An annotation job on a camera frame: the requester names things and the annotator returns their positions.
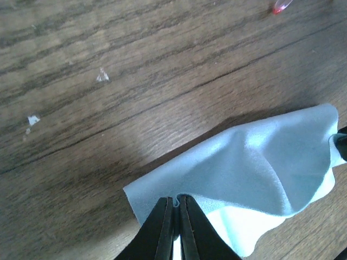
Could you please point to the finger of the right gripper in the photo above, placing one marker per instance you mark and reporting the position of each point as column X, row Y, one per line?
column 338, row 146

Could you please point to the light blue cleaning cloth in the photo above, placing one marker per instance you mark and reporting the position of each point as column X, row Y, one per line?
column 250, row 178

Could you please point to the pink transparent sunglasses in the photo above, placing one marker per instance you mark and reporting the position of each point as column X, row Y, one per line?
column 280, row 5

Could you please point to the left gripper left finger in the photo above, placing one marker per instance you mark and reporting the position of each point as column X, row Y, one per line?
column 155, row 239

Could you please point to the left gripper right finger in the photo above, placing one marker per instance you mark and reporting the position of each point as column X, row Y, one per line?
column 199, row 240

